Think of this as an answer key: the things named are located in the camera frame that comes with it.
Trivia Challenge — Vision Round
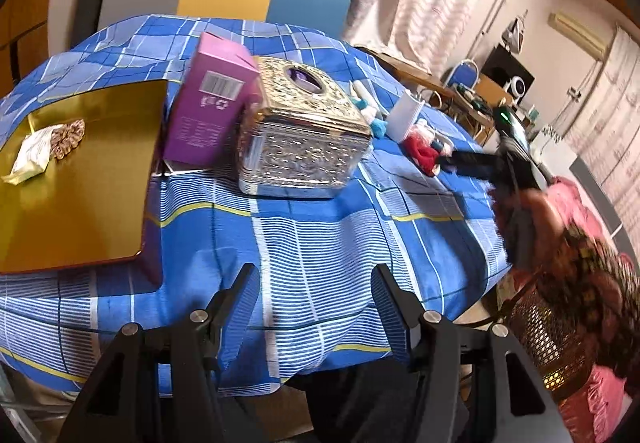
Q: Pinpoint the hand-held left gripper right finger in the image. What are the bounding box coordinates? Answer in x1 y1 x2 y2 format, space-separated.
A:
372 264 576 443

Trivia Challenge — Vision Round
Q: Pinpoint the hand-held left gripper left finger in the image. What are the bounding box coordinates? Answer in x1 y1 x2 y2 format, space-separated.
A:
57 263 261 443

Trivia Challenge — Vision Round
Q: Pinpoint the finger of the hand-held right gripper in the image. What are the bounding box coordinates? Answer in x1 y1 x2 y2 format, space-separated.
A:
437 150 501 178

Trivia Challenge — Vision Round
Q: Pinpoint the red knit glove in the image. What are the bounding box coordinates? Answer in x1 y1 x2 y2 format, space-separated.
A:
402 133 453 174

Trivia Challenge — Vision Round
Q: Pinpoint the blue fuzzy sock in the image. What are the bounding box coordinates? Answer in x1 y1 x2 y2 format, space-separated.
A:
360 103 392 138

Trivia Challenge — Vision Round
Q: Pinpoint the gold tray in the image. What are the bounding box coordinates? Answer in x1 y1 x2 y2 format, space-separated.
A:
0 79 168 289

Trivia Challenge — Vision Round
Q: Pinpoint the person's right forearm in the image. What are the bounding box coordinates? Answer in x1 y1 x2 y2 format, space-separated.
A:
540 223 640 386

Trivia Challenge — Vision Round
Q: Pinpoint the person's right hand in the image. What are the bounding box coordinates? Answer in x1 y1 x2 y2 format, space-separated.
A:
520 188 571 269

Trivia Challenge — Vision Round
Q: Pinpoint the pink quilt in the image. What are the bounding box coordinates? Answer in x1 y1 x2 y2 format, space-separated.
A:
545 175 640 443

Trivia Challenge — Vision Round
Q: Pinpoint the blue plaid tablecloth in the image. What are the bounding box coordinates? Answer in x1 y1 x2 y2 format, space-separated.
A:
0 13 511 399

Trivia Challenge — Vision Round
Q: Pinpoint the wooden desk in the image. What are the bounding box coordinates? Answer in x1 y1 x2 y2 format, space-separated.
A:
367 50 498 144

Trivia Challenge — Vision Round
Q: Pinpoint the ornate silver tissue box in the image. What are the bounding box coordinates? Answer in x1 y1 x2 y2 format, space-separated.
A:
237 55 373 198

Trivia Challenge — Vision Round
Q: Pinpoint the black mesh electric heater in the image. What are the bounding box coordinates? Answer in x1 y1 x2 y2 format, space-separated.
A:
495 273 601 404

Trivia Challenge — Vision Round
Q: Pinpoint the purple cardboard box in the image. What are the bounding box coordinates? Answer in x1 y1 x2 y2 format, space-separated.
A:
162 32 261 166

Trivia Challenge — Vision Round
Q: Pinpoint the brown scrunchie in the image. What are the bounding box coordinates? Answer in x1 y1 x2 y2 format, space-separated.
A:
50 119 87 161

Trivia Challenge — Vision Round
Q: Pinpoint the white paper packet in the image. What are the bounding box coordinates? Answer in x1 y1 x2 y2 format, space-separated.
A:
2 125 63 186

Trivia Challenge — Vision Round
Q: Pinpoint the wooden wardrobe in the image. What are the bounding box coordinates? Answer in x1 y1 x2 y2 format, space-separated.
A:
0 0 66 84

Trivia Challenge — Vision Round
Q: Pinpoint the wall air conditioner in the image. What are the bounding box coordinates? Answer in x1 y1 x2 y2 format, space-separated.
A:
547 12 608 58

